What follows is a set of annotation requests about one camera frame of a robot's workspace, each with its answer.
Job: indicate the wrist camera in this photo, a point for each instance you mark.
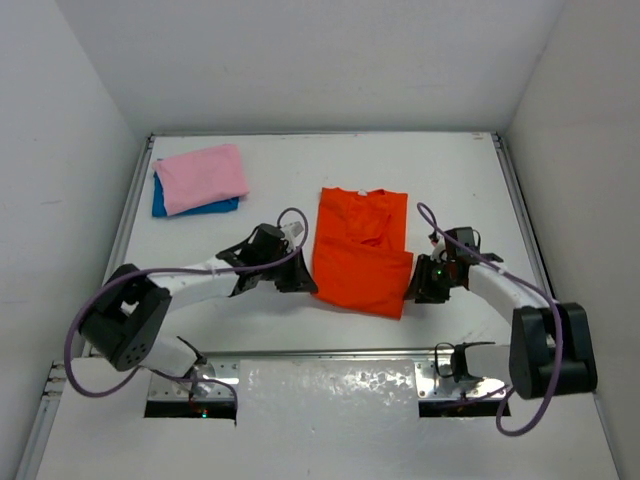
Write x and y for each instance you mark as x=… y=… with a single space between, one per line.
x=439 y=249
x=294 y=229

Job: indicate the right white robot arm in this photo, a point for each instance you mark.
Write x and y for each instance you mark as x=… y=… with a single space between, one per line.
x=530 y=369

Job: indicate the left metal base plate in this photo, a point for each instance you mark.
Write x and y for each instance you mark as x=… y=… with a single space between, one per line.
x=216 y=383

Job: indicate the white front cover board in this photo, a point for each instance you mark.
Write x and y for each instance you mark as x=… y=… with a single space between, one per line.
x=318 y=420

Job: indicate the folded blue t shirt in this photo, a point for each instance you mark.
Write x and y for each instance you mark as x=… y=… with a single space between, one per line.
x=219 y=207

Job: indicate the front aluminium frame rail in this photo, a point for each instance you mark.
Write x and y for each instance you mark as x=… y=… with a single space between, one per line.
x=349 y=354

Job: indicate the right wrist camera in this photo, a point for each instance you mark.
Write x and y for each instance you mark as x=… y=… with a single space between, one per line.
x=439 y=249

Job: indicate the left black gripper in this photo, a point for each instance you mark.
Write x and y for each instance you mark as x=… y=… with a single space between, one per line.
x=292 y=273

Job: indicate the orange t shirt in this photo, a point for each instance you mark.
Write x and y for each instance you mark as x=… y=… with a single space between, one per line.
x=359 y=260

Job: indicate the right aluminium frame rail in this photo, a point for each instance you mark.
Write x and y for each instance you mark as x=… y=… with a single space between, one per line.
x=530 y=220

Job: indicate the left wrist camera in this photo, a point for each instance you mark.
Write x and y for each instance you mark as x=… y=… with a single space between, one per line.
x=294 y=229

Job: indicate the metal base plate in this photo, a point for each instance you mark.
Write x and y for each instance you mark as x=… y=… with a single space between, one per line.
x=216 y=383
x=434 y=381

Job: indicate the left aluminium frame rail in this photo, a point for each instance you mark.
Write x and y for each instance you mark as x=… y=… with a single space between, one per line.
x=129 y=212

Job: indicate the folded pink t shirt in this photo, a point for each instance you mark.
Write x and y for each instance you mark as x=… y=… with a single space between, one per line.
x=201 y=177

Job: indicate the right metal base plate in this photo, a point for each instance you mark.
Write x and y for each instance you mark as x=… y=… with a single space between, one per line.
x=434 y=381

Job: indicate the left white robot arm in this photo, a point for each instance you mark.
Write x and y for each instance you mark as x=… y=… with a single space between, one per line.
x=124 y=322

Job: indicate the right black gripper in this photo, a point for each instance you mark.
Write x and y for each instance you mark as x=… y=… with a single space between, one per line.
x=420 y=288

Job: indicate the aluminium frame rail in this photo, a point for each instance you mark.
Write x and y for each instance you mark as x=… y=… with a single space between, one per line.
x=530 y=220
x=129 y=212
x=349 y=354

